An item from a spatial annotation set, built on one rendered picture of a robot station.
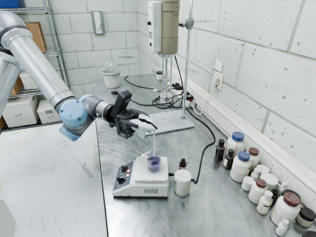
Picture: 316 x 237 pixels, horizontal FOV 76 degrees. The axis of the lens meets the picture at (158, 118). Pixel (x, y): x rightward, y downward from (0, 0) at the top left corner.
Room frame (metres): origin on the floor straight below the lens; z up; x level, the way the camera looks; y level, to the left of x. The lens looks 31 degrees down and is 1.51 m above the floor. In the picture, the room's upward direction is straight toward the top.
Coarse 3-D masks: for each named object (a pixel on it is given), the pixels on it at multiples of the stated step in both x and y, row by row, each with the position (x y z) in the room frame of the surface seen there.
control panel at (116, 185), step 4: (128, 164) 0.59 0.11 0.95; (132, 164) 0.58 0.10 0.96; (120, 168) 0.59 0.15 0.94; (128, 168) 0.57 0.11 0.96; (120, 172) 0.57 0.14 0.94; (128, 172) 0.55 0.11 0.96; (116, 176) 0.55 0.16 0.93; (120, 176) 0.54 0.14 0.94; (124, 176) 0.53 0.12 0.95; (128, 176) 0.52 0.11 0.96; (116, 180) 0.53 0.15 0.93; (128, 180) 0.50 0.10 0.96; (116, 184) 0.51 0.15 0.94; (124, 184) 0.49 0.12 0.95; (128, 184) 0.48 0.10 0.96; (116, 188) 0.49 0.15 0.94
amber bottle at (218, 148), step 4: (220, 140) 0.69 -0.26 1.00; (224, 140) 0.69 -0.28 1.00; (220, 144) 0.68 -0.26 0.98; (216, 148) 0.68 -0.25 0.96; (220, 148) 0.68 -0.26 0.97; (224, 148) 0.68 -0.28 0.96; (216, 152) 0.68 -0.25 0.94; (220, 152) 0.67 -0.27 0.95; (216, 156) 0.68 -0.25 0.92; (220, 156) 0.67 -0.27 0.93; (220, 160) 0.67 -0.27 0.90
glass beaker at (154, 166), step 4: (148, 152) 0.55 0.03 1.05; (152, 152) 0.56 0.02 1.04; (156, 152) 0.56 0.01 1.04; (160, 152) 0.54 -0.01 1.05; (148, 156) 0.55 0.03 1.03; (160, 156) 0.52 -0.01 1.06; (148, 160) 0.52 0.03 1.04; (152, 160) 0.51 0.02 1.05; (156, 160) 0.51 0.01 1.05; (160, 160) 0.53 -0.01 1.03; (148, 164) 0.52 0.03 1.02; (152, 164) 0.51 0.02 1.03; (156, 164) 0.51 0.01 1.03; (160, 164) 0.53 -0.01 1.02; (148, 168) 0.52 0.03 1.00; (152, 168) 0.51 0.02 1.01; (156, 168) 0.51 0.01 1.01; (160, 168) 0.53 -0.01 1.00; (152, 172) 0.51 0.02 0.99; (156, 172) 0.51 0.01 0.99
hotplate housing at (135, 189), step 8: (168, 176) 0.52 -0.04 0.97; (136, 184) 0.48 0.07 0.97; (144, 184) 0.48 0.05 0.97; (152, 184) 0.48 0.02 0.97; (160, 184) 0.48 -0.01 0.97; (168, 184) 0.48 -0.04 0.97; (112, 192) 0.48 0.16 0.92; (120, 192) 0.48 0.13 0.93; (128, 192) 0.48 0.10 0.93; (136, 192) 0.48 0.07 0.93; (144, 192) 0.48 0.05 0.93; (152, 192) 0.48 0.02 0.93; (160, 192) 0.48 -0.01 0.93; (168, 192) 0.48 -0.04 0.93
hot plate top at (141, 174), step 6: (138, 162) 0.57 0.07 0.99; (144, 162) 0.57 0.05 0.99; (162, 162) 0.57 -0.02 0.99; (138, 168) 0.54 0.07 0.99; (144, 168) 0.54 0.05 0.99; (162, 168) 0.54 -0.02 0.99; (138, 174) 0.51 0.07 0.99; (144, 174) 0.51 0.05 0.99; (150, 174) 0.51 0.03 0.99; (156, 174) 0.51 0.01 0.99; (162, 174) 0.51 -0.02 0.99; (138, 180) 0.48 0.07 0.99; (144, 180) 0.48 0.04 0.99; (150, 180) 0.48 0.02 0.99; (156, 180) 0.48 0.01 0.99; (162, 180) 0.48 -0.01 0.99
